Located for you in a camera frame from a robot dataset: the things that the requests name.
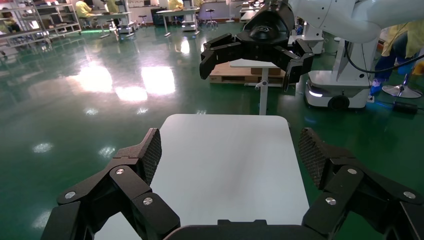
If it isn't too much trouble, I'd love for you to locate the black power adapter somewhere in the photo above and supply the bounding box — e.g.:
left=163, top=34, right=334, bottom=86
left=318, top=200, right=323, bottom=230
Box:
left=393, top=100, right=419, bottom=116

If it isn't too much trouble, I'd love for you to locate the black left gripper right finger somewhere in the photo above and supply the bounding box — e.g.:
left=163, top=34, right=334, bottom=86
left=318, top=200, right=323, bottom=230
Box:
left=298, top=127, right=424, bottom=240

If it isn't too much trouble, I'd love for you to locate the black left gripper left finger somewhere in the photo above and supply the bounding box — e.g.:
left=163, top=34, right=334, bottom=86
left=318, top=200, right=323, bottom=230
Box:
left=41, top=128, right=181, bottom=240

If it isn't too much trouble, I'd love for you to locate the metal shelf rack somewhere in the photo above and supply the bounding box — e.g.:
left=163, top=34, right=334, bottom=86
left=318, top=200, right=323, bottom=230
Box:
left=0, top=0, right=83, bottom=48

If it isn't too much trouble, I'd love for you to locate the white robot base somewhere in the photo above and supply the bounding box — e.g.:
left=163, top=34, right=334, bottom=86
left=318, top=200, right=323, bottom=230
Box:
left=304, top=36, right=379, bottom=112

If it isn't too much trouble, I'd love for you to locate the white pedestal side table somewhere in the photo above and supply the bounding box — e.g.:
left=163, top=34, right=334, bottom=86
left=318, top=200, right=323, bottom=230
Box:
left=229, top=58, right=282, bottom=116

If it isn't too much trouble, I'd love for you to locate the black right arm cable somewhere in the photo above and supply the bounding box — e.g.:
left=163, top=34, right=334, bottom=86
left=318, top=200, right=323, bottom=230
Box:
left=343, top=39, right=424, bottom=75

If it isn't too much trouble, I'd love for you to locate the white work table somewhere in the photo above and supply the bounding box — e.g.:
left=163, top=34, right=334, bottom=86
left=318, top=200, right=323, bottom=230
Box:
left=155, top=8, right=201, bottom=38
left=87, top=11, right=137, bottom=42

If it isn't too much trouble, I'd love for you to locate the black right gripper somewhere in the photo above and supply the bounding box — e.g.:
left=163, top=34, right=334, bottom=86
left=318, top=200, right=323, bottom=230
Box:
left=199, top=0, right=315, bottom=93

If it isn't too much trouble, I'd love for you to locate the person in blue jeans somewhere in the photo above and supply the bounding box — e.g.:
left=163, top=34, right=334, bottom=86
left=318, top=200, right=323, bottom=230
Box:
left=370, top=19, right=424, bottom=96

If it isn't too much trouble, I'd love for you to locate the chrome stool base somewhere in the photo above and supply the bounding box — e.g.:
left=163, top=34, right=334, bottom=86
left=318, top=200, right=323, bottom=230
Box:
left=381, top=73, right=424, bottom=99

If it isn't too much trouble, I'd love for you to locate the light wooden pallet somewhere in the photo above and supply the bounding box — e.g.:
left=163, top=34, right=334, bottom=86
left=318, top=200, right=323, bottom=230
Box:
left=209, top=62, right=286, bottom=84

